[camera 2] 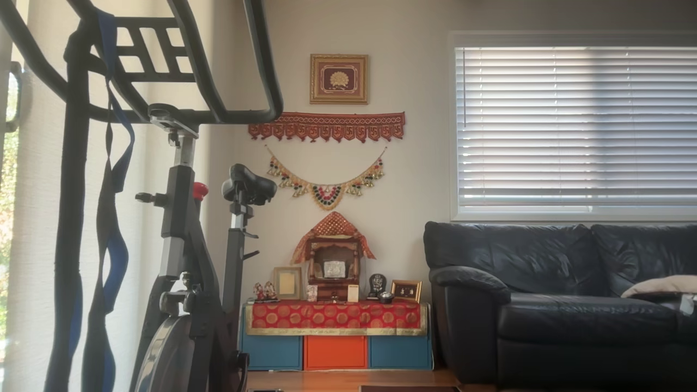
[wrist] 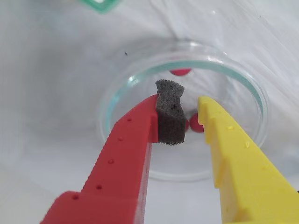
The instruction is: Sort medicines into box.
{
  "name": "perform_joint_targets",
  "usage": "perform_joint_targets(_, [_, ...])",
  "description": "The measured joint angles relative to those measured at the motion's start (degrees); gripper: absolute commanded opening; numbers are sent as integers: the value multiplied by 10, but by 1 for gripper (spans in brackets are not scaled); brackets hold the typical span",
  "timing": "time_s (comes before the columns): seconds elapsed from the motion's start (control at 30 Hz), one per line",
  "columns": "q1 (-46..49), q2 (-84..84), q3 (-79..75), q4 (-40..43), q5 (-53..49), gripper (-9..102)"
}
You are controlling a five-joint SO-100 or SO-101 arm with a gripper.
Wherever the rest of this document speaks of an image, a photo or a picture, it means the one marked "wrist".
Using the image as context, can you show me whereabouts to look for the clear glass bowl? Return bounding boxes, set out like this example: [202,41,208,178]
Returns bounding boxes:
[96,39,269,183]

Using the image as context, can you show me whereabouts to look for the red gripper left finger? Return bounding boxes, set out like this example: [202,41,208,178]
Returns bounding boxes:
[39,79,187,224]

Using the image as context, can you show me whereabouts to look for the green-lidded weekly pill organizer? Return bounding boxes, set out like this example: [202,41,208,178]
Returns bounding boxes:
[78,0,122,14]

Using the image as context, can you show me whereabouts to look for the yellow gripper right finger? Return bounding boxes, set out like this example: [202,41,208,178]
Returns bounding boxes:
[197,96,299,224]

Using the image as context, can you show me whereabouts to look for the pale grey tablecloth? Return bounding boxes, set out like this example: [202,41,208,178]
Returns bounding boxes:
[0,0,299,224]

